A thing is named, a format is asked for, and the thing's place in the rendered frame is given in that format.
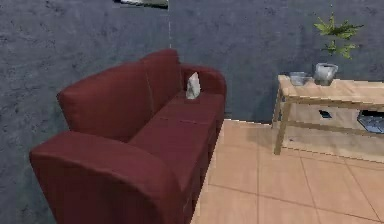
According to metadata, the dark red sofa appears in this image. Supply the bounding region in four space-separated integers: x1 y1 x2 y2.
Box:
29 48 228 224

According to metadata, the grey glass bowl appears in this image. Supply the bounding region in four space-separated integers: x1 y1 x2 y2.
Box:
288 71 313 87

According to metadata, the white crumpled cloth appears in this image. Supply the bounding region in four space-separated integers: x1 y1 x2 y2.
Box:
185 71 202 101

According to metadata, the grey plant pot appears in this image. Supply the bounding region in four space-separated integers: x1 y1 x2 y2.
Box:
313 62 339 87

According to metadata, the light wooden side table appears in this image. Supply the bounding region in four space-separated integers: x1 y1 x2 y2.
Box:
271 74 384 156

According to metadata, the green house plant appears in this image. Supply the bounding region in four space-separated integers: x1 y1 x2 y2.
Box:
313 12 365 61

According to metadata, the dark blue laptop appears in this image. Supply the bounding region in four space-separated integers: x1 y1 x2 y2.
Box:
357 113 384 134

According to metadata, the framed wall picture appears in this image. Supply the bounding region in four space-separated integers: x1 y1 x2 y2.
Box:
113 0 169 10

